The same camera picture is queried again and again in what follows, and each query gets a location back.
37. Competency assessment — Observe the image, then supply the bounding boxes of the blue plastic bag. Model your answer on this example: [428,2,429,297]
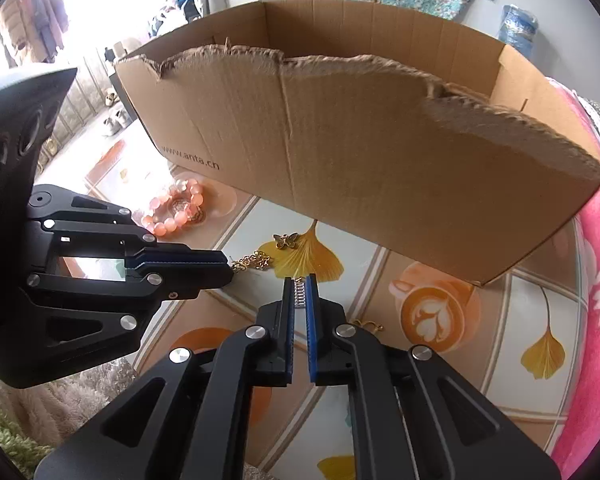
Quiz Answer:
[497,5,539,57]

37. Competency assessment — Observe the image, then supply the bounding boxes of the pink bead bracelet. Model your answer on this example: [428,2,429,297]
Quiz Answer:
[140,178,207,237]

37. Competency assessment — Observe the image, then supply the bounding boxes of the brown cardboard box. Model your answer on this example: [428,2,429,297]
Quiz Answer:
[114,0,600,288]

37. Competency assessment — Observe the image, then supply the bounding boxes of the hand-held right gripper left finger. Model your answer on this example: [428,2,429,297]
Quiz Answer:
[35,276,295,480]

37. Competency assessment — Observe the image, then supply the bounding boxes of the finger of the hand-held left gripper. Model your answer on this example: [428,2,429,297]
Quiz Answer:
[27,184,229,267]
[0,263,234,390]

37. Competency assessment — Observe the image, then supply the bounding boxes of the leaf printed tablecloth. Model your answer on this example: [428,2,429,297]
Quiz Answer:
[35,137,588,480]

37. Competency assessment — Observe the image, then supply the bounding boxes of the hanging coats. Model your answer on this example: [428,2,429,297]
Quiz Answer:
[0,0,70,67]

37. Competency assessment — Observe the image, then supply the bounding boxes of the gold chain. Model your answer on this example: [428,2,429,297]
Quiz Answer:
[230,251,277,274]

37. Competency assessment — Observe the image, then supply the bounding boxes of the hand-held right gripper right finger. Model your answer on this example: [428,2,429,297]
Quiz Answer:
[306,274,561,480]

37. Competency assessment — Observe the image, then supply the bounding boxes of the pile of clothes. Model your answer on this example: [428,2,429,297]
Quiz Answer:
[149,0,204,40]

